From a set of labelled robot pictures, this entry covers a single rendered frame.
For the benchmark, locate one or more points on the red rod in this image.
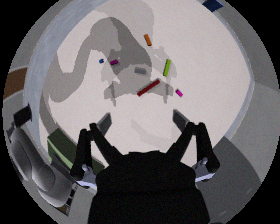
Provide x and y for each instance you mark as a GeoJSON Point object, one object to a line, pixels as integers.
{"type": "Point", "coordinates": [148, 87]}

